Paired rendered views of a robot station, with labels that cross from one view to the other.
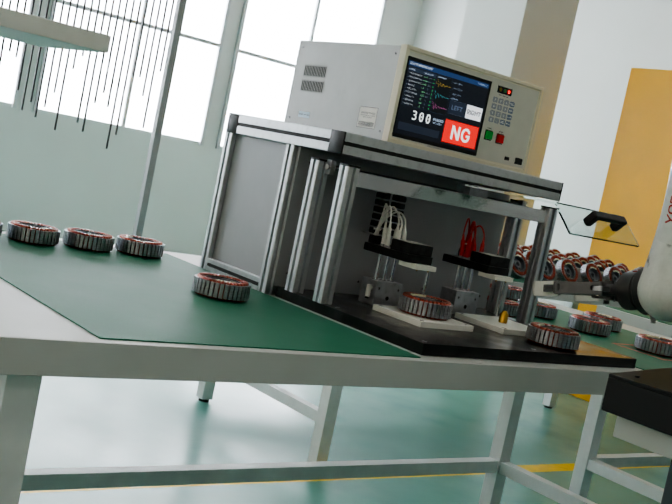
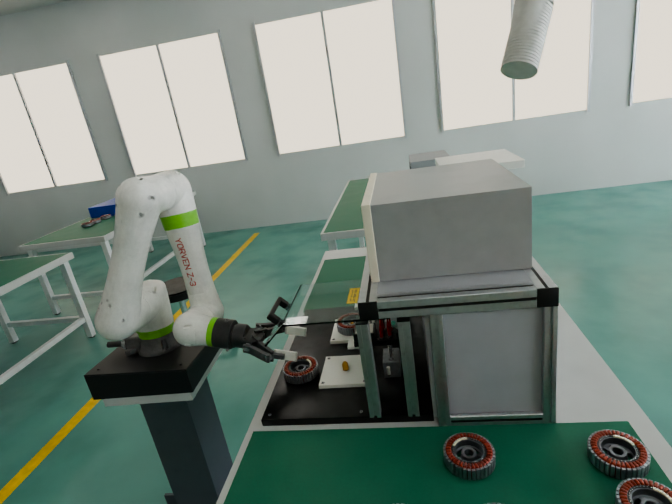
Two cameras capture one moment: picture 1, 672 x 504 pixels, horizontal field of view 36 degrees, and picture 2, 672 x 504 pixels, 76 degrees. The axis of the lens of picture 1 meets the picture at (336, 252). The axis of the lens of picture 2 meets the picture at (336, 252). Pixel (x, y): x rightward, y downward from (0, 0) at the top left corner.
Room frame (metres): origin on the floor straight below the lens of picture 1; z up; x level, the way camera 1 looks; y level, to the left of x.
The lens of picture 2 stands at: (3.12, -1.11, 1.56)
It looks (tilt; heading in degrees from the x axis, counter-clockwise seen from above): 19 degrees down; 139
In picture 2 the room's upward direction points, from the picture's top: 9 degrees counter-clockwise
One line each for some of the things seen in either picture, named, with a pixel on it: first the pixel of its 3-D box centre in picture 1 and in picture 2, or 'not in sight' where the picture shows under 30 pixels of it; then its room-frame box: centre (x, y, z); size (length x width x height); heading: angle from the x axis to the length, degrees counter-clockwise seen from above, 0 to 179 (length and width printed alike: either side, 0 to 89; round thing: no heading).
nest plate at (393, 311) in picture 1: (422, 317); (353, 330); (2.09, -0.20, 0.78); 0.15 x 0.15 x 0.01; 39
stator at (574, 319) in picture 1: (589, 325); not in sight; (2.69, -0.70, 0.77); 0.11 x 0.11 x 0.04
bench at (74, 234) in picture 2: not in sight; (132, 245); (-2.01, 0.26, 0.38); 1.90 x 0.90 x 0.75; 129
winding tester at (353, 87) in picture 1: (412, 106); (438, 213); (2.42, -0.11, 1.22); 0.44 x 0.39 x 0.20; 129
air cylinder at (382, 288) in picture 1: (380, 292); not in sight; (2.20, -0.11, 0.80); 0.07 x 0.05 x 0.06; 129
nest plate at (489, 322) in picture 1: (501, 325); (346, 370); (2.24, -0.39, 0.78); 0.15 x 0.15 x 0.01; 39
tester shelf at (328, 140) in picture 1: (397, 157); (440, 252); (2.42, -0.10, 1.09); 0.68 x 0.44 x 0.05; 129
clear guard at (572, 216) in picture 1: (550, 214); (331, 309); (2.30, -0.45, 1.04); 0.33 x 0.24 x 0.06; 39
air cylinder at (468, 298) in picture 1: (458, 300); (392, 362); (2.35, -0.30, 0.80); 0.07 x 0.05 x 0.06; 129
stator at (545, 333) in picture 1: (553, 336); (300, 369); (2.13, -0.48, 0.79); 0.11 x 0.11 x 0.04
